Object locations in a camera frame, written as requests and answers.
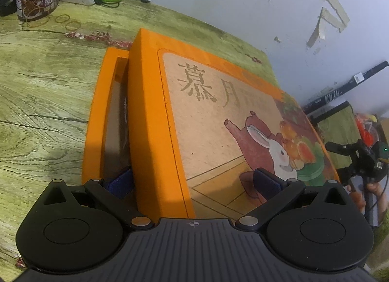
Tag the small rubber band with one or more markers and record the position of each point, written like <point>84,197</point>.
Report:
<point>56,18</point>
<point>66,25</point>

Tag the orange illustrated box lid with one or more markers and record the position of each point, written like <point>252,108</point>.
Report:
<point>212,118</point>

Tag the small wall tape scrap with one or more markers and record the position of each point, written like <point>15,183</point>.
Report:
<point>277,39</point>

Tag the green covered side table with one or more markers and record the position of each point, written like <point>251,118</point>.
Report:
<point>340,124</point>

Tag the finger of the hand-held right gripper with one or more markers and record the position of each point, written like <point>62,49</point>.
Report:
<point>354,171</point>
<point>340,147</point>

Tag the orange gift box base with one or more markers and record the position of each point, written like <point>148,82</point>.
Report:
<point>94,118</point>

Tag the orange red plastic bag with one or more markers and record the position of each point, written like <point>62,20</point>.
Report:
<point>364,130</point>

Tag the large rubber band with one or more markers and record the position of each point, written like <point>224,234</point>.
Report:
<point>36,27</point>

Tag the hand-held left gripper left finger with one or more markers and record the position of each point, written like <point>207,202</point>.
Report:
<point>120,186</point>

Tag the black metal rack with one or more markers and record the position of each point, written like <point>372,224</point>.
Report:
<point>349,86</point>

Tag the beige wall tape strip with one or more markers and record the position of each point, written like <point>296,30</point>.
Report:
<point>314,34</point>
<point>332,19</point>
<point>337,5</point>

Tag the person's right hand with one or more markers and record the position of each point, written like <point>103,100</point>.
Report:
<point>376,190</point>

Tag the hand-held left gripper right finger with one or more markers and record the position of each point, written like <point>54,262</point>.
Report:
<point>267,183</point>

